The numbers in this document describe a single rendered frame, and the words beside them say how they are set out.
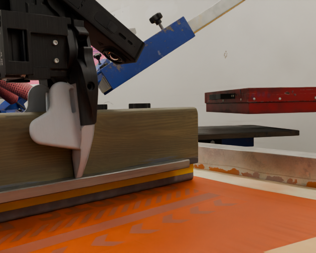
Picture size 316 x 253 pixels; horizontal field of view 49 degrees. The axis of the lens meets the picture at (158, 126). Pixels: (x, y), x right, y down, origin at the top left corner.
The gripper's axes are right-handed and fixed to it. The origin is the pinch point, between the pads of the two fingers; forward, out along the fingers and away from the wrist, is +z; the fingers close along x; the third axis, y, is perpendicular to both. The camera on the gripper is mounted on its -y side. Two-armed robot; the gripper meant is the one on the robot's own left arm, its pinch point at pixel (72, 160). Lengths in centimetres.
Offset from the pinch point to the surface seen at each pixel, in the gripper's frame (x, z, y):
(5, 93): -122, -11, -33
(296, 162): 11.9, 2.7, -24.2
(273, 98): -31, -4, -93
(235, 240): 17.3, 4.9, -4.3
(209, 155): -2.1, 3.2, -24.2
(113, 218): 6.3, 4.8, -0.5
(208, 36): -151, -52, -201
